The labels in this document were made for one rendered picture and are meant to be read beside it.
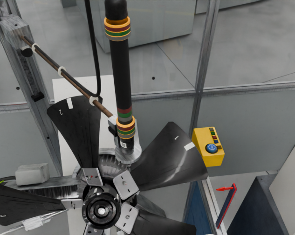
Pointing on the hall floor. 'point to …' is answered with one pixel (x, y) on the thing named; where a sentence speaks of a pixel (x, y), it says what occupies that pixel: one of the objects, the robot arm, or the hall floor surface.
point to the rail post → (188, 201)
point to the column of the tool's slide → (37, 109)
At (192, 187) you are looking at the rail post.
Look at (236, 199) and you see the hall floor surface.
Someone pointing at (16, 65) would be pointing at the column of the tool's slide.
